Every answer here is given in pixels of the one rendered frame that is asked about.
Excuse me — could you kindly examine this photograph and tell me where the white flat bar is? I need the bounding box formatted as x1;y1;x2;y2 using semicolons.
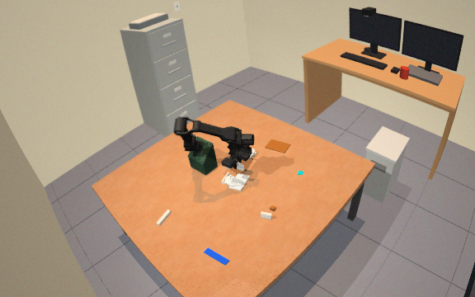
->
157;210;171;226

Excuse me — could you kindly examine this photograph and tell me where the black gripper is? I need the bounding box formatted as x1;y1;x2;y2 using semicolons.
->
221;145;250;169

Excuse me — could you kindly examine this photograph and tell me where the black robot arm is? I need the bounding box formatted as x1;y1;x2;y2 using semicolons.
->
173;116;254;162

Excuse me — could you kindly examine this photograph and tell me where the orange flat plate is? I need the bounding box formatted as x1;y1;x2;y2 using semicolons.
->
265;139;291;153

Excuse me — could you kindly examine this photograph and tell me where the blue flat bar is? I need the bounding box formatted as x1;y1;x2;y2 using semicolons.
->
204;248;229;265

